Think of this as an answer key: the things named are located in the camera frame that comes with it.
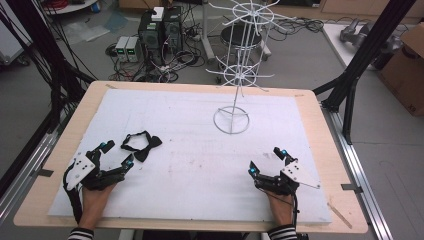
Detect grey cart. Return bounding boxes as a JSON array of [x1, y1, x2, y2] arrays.
[[0, 0, 33, 66]]

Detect black bow tie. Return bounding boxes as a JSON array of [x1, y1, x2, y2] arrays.
[[120, 130, 164, 163]]

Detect aluminium rail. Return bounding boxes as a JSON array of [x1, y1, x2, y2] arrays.
[[0, 128, 63, 224], [319, 103, 396, 240]]

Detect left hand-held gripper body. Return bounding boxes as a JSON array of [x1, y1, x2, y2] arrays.
[[64, 149, 126, 193]]

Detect black round stool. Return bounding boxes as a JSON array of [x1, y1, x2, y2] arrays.
[[219, 23, 273, 63]]

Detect grey power supply unit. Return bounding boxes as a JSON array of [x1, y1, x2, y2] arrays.
[[126, 36, 143, 63], [114, 35, 130, 63]]

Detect person's left hand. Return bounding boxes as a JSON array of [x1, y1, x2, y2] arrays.
[[80, 183, 118, 217]]

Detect grey handheld device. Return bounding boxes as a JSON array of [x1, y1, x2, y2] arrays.
[[339, 18, 404, 51]]

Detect black metal frame stand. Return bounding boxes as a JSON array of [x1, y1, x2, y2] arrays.
[[312, 0, 418, 146], [0, 0, 98, 134]]

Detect white foam mat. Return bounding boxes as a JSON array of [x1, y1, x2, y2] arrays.
[[48, 88, 333, 225]]

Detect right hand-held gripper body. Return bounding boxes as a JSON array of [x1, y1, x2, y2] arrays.
[[255, 159, 322, 197]]

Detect tangle of floor cables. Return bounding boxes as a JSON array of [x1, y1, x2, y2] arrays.
[[105, 43, 206, 84]]

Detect white wire display rack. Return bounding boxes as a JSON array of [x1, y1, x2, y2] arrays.
[[205, 0, 298, 136]]

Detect brown cardboard box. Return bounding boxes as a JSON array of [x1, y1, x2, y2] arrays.
[[378, 23, 424, 117]]

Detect person's right hand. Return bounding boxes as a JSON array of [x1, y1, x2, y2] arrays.
[[266, 191, 296, 225]]

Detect round white table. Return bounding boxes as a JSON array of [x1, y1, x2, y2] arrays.
[[43, 0, 101, 16]]

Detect black floor cables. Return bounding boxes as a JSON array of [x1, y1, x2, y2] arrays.
[[269, 16, 326, 43]]

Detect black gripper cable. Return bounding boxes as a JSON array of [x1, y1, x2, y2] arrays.
[[62, 163, 84, 225], [257, 187, 300, 231]]

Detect white side table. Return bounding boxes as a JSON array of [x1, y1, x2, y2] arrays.
[[321, 23, 411, 71]]

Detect white stand leg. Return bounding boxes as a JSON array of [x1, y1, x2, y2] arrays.
[[199, 0, 218, 64]]

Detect white box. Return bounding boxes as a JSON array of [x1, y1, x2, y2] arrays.
[[150, 6, 165, 23]]

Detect black computer tower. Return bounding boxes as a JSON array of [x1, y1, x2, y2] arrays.
[[138, 11, 165, 65], [163, 6, 184, 54]]

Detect thin wooden stick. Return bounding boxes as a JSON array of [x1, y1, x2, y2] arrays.
[[327, 201, 354, 230]]

